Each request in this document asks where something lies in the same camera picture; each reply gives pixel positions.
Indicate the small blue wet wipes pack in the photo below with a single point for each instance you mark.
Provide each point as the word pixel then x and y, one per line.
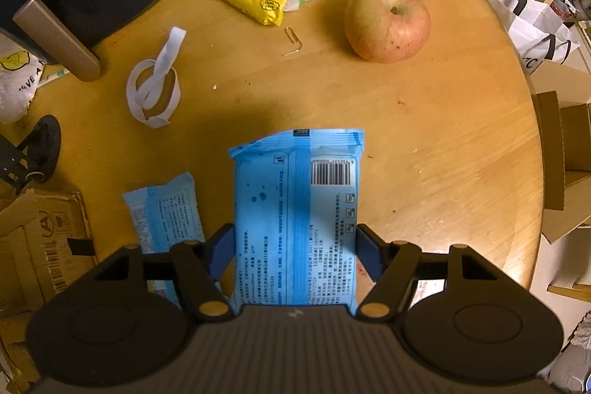
pixel 161 209

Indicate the pale flat cardboard sheet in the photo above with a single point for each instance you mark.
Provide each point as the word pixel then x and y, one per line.
pixel 563 80

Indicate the white printed plastic bag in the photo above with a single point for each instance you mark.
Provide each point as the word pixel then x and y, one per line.
pixel 14 94

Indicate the taped cardboard box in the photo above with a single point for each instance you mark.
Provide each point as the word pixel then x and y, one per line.
pixel 32 255

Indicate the brown cardboard box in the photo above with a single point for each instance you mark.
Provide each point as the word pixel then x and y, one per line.
pixel 572 135

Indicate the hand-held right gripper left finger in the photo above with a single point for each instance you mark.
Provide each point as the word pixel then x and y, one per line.
pixel 221 247

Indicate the round wooden desktop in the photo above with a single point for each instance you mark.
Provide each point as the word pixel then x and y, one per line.
pixel 438 144

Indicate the red yellow apple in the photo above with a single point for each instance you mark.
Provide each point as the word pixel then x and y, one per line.
pixel 388 24

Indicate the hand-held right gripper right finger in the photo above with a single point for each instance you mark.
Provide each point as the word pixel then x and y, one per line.
pixel 369 247

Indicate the white paper shopping bag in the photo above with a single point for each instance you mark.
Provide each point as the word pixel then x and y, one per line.
pixel 531 20

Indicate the metal paper clip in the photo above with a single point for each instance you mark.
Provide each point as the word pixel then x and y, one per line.
pixel 299 44

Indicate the large blue wet wipes pack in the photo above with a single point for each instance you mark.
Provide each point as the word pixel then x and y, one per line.
pixel 286 214

